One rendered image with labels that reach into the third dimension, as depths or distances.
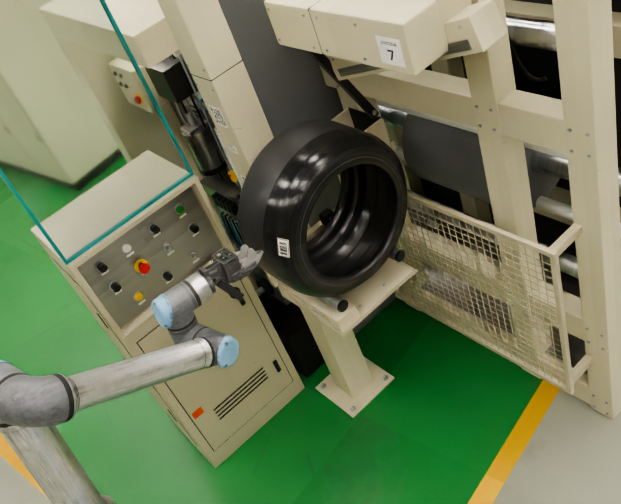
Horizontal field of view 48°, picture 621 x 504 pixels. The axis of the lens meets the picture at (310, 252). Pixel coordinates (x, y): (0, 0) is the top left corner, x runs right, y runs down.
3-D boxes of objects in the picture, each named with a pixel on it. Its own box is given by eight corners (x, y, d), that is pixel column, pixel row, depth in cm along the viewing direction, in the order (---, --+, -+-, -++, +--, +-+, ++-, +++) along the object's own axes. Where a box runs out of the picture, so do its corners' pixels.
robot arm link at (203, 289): (205, 310, 205) (188, 297, 211) (218, 301, 207) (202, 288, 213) (195, 287, 199) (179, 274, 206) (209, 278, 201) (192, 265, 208)
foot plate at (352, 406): (315, 388, 329) (314, 385, 327) (355, 352, 338) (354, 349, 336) (353, 418, 310) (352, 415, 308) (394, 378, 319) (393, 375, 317)
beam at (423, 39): (277, 46, 224) (260, 1, 214) (333, 8, 232) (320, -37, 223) (414, 78, 180) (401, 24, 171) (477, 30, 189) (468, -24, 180)
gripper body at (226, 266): (239, 254, 206) (206, 276, 201) (247, 276, 211) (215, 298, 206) (226, 245, 212) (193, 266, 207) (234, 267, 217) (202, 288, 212)
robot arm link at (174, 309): (156, 323, 207) (143, 297, 201) (191, 300, 212) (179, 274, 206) (170, 336, 200) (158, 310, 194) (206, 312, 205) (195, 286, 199)
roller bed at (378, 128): (342, 188, 283) (320, 127, 265) (367, 168, 288) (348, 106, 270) (375, 203, 269) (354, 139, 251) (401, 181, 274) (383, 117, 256)
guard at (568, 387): (395, 297, 314) (354, 173, 271) (398, 294, 315) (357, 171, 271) (571, 395, 250) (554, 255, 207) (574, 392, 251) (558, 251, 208)
